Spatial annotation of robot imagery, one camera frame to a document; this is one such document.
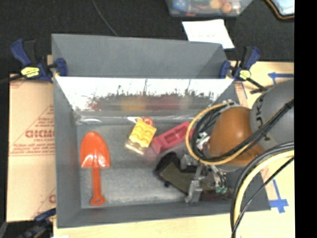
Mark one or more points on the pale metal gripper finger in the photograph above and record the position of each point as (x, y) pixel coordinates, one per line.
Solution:
(194, 192)
(188, 161)

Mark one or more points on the pink flat block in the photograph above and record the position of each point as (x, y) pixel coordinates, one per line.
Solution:
(171, 136)

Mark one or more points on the grey metal bin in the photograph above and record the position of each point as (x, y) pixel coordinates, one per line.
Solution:
(138, 182)

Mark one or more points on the yellow toy brick keyring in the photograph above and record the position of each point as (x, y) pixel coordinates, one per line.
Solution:
(142, 133)

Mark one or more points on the orange toy shovel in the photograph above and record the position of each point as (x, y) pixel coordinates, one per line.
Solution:
(94, 147)

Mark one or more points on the brown cardboard board red print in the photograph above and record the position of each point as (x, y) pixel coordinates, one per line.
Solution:
(31, 113)

